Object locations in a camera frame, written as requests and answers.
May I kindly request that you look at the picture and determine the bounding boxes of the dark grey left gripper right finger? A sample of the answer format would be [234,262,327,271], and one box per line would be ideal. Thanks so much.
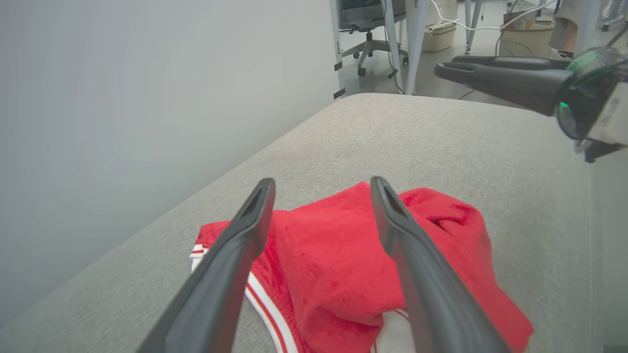
[370,176,512,353]

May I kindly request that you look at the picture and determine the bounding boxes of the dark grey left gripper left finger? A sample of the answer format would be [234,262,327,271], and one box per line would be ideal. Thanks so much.
[137,177,276,353]

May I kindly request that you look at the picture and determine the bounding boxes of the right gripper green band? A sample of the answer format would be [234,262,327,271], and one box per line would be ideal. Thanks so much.
[434,47,628,163]

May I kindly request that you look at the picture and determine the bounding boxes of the red garment with white stripes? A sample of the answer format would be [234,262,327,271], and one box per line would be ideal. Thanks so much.
[190,181,534,353]

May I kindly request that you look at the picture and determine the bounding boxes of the round beige laundry basket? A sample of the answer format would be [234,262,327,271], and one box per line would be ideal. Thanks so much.
[499,24,555,59]

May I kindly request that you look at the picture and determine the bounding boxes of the grey metal-legged table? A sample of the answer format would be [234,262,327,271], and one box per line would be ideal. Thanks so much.
[463,0,484,54]
[380,0,433,96]

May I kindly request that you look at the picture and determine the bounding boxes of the white plastic laundry basket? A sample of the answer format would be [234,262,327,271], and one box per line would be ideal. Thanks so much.
[421,22,458,53]

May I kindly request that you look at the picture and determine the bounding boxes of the grey fabric sofa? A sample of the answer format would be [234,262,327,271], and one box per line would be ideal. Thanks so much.
[0,93,628,353]

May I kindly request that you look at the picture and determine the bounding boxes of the grey office swivel chair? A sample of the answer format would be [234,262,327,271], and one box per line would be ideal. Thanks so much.
[338,0,409,77]

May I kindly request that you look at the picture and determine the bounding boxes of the white cable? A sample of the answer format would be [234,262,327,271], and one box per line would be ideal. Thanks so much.
[430,0,561,31]

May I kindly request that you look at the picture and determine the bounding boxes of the thin black cable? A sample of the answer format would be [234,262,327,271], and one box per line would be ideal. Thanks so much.
[382,0,406,95]

